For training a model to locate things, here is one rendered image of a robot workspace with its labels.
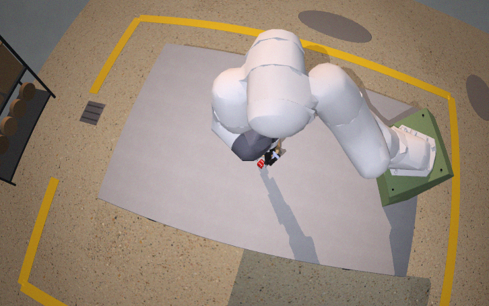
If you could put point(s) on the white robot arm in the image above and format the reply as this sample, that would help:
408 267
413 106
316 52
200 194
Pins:
270 97

